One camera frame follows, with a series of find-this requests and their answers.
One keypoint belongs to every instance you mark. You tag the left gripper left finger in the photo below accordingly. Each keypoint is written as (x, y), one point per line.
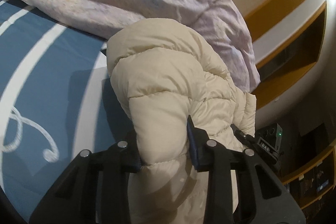
(93, 187)

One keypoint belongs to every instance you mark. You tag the blue white striped bedsheet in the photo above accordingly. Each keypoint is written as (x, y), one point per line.
(56, 100)

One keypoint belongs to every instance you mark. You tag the beige puffer jacket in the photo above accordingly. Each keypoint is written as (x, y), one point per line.
(164, 73)

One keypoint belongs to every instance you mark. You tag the wooden wall shelf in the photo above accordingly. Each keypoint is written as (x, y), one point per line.
(287, 37)

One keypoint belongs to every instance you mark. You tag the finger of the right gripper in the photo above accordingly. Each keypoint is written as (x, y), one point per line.
(242, 140)

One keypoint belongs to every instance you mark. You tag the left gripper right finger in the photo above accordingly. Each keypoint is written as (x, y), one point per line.
(242, 188)

